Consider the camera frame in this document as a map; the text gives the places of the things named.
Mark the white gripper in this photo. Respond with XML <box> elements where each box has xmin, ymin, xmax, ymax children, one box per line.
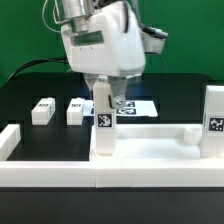
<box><xmin>61</xmin><ymin>3</ymin><xmax>146</xmax><ymax>109</ymax></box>

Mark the white desk top tray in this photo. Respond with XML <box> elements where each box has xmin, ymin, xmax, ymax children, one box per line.
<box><xmin>89</xmin><ymin>124</ymin><xmax>224</xmax><ymax>169</ymax></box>

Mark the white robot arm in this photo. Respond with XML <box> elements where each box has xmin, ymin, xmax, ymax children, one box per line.
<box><xmin>54</xmin><ymin>0</ymin><xmax>146</xmax><ymax>109</ymax></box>

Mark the fiducial marker sheet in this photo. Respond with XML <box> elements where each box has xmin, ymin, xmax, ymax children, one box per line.
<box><xmin>84</xmin><ymin>100</ymin><xmax>158</xmax><ymax>117</ymax></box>

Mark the white U-shaped fence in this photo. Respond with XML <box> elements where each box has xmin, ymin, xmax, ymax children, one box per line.
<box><xmin>0</xmin><ymin>124</ymin><xmax>224</xmax><ymax>188</ymax></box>

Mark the black cable bundle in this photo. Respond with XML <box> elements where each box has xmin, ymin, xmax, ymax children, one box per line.
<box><xmin>6</xmin><ymin>56</ymin><xmax>69</xmax><ymax>83</ymax></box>

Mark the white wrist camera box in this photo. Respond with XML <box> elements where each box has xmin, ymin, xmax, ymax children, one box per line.
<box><xmin>141</xmin><ymin>27</ymin><xmax>168</xmax><ymax>54</ymax></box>

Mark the grey cable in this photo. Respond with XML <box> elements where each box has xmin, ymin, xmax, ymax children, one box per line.
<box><xmin>41</xmin><ymin>0</ymin><xmax>64</xmax><ymax>34</ymax></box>

